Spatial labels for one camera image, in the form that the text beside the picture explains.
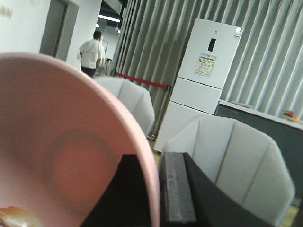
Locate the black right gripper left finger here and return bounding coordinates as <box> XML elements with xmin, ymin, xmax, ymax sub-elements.
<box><xmin>81</xmin><ymin>154</ymin><xmax>151</xmax><ymax>227</ymax></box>

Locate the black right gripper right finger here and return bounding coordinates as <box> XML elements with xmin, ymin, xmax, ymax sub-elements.
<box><xmin>159</xmin><ymin>152</ymin><xmax>270</xmax><ymax>227</ymax></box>

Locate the pink bowl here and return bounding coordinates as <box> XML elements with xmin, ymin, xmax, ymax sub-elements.
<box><xmin>0</xmin><ymin>52</ymin><xmax>160</xmax><ymax>227</ymax></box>

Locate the cooked shrimp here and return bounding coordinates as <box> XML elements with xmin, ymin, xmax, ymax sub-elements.
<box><xmin>0</xmin><ymin>206</ymin><xmax>43</xmax><ymax>227</ymax></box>

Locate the right grey chair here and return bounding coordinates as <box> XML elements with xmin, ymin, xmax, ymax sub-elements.
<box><xmin>163</xmin><ymin>115</ymin><xmax>295</xmax><ymax>227</ymax></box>

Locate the grey chair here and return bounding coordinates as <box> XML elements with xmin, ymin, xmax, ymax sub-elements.
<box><xmin>93</xmin><ymin>76</ymin><xmax>155</xmax><ymax>136</ymax></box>
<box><xmin>163</xmin><ymin>115</ymin><xmax>295</xmax><ymax>227</ymax></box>

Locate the left grey chair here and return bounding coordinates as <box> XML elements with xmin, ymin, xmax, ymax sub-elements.
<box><xmin>93</xmin><ymin>76</ymin><xmax>155</xmax><ymax>136</ymax></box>

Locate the grey counter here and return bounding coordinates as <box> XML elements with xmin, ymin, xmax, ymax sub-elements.
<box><xmin>215</xmin><ymin>100</ymin><xmax>303</xmax><ymax>198</ymax></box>

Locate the red barrier belt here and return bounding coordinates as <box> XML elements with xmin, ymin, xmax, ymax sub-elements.
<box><xmin>115</xmin><ymin>72</ymin><xmax>169</xmax><ymax>89</ymax></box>

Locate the fruit plate on counter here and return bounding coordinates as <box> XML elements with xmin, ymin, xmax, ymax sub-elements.
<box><xmin>281</xmin><ymin>110</ymin><xmax>303</xmax><ymax>124</ymax></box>

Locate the white refrigerator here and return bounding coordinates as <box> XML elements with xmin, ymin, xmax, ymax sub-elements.
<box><xmin>154</xmin><ymin>18</ymin><xmax>243</xmax><ymax>152</ymax></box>

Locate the person in white shirt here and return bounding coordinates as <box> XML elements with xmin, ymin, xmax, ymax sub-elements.
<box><xmin>80</xmin><ymin>30</ymin><xmax>105</xmax><ymax>78</ymax></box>

